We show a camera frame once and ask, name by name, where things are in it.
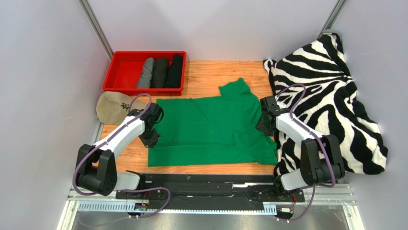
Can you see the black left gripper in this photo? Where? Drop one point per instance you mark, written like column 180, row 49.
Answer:
column 151, row 142

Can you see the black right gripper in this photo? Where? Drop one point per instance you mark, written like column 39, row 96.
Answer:
column 263, row 126

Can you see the green t-shirt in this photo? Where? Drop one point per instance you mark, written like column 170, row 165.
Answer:
column 212, row 130

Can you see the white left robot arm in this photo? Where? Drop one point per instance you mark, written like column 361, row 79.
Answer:
column 96, row 171

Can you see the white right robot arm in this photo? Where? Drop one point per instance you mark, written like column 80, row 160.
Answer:
column 321, row 161

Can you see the black rolled t-shirt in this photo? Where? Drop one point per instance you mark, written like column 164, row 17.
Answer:
column 174, row 73

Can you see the beige baseball cap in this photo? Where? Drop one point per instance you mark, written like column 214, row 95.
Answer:
column 112, row 107

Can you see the dark grey rolled t-shirt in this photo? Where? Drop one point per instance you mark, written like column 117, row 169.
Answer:
column 160, row 72

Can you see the zebra print blanket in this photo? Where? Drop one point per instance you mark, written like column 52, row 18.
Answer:
column 315, row 81

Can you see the red plastic bin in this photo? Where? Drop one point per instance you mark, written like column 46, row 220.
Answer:
column 126, row 67

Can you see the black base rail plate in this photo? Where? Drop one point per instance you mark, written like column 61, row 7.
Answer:
column 217, row 192

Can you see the right aluminium frame post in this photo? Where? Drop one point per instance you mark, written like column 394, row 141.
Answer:
column 334, row 14

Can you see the aluminium frame post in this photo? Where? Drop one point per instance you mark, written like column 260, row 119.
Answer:
column 89, row 12
column 334, row 14

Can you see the left aluminium frame post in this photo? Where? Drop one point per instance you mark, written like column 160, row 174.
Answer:
column 89, row 12

